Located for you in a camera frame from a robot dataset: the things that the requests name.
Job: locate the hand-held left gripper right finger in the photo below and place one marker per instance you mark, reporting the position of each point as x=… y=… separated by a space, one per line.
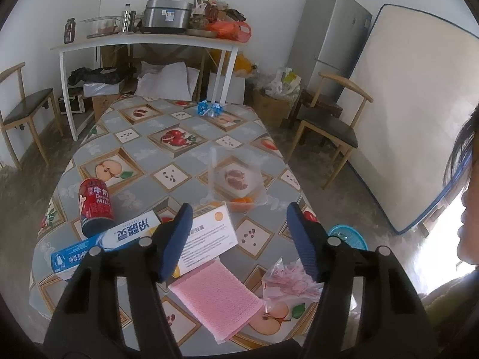
x=305 y=243

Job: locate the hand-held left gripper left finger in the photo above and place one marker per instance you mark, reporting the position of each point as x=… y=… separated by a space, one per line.
x=176 y=243

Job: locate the white orange medicine box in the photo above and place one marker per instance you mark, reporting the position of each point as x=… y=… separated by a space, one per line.
x=209 y=237

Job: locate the blue plastic wastebasket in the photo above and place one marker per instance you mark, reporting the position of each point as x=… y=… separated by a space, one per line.
x=351 y=237

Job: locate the blue white long box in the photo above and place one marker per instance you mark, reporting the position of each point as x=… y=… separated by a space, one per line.
x=119 y=235

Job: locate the red drink can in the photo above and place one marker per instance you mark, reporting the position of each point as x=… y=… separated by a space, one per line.
x=95 y=205

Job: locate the clear pink print plastic bag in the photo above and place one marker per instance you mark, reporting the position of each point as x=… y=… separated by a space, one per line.
x=288 y=280

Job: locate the pink textured cloth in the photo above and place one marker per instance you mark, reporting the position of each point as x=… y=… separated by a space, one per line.
x=217 y=299

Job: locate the fruit print tablecloth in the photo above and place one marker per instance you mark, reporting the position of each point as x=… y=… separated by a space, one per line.
x=149 y=157

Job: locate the clear plastic container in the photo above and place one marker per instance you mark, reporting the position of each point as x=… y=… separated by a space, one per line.
x=239 y=168

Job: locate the wooden chair dark seat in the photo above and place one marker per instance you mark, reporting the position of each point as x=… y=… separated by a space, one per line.
x=28 y=106
x=329 y=127

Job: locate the blue candy wrapper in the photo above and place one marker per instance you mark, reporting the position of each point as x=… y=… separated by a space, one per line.
x=209 y=108

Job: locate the brown cardboard box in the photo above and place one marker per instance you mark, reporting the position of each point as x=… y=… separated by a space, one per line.
x=104 y=104
x=271 y=106

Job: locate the green white fuzzy garment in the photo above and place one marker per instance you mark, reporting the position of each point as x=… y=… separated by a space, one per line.
x=449 y=299

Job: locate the white sack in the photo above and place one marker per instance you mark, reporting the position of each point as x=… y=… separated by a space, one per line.
x=164 y=82

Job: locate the cardboard box with bags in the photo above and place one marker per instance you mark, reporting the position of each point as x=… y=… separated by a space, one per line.
x=284 y=80

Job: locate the person's head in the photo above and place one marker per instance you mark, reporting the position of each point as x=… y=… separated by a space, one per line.
x=469 y=224

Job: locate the white mattress blue edge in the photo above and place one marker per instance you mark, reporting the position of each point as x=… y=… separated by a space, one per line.
x=408 y=112

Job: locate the black metal case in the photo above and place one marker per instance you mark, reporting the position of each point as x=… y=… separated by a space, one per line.
x=71 y=104

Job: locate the black bag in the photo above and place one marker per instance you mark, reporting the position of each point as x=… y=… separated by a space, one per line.
x=97 y=75

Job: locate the yellow plastic bag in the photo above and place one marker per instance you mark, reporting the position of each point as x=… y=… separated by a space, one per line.
x=243 y=61

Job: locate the white side table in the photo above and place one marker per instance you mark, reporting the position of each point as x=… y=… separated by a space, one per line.
x=149 y=39

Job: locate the grey refrigerator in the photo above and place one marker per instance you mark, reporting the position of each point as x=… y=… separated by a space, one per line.
x=329 y=37

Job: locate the metal tray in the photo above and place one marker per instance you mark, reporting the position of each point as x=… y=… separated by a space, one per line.
x=202 y=33

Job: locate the orange plastic bag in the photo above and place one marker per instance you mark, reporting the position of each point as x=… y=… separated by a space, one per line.
x=230 y=31

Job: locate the silver rice cooker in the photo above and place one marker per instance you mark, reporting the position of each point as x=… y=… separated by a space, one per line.
x=166 y=17

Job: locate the metal bottle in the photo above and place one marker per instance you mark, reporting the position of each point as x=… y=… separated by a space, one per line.
x=128 y=20

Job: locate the glass pot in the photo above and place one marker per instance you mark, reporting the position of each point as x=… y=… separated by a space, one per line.
x=99 y=26

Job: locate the black pouch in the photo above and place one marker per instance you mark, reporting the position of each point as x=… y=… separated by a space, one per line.
x=235 y=15

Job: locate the dark glass jar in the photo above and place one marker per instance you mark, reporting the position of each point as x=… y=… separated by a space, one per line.
x=69 y=31

